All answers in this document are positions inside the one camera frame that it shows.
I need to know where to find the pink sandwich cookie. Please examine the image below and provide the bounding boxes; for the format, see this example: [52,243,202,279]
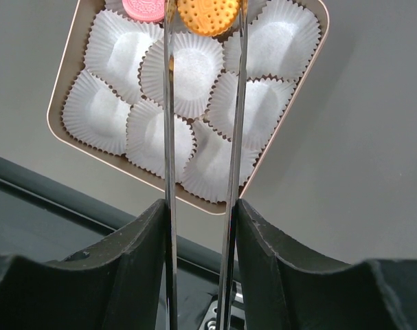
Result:
[122,0,165,23]

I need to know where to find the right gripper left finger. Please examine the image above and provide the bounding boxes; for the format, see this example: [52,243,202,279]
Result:
[0,199,165,329]

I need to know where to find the metal tongs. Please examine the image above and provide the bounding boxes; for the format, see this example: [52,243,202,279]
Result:
[164,1,248,329]

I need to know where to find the white paper cup centre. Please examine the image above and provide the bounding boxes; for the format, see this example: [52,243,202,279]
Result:
[140,31,225,120]

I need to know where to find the white paper cup lower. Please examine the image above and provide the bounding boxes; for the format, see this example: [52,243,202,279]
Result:
[126,99,196,183]

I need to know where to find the white paper cup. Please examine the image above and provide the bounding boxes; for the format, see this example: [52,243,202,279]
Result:
[84,10,164,104]
[140,31,225,120]
[126,99,196,183]

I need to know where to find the round orange biscuit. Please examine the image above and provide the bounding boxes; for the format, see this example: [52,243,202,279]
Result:
[177,0,240,36]

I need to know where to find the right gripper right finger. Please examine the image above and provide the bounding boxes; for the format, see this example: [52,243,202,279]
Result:
[236,200,417,329]

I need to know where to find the gold cookie tin box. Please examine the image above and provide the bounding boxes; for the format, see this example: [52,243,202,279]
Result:
[47,1,329,215]

